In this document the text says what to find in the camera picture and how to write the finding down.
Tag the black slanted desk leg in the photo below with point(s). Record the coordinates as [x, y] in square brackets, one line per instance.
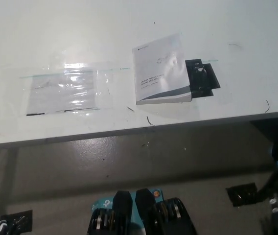
[276, 173]

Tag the clear plastic sleeve with paper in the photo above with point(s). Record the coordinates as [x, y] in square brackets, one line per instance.
[63, 93]

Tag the white grey manual book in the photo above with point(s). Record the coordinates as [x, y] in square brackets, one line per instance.
[161, 73]

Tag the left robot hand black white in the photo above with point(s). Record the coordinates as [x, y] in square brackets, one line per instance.
[0, 226]

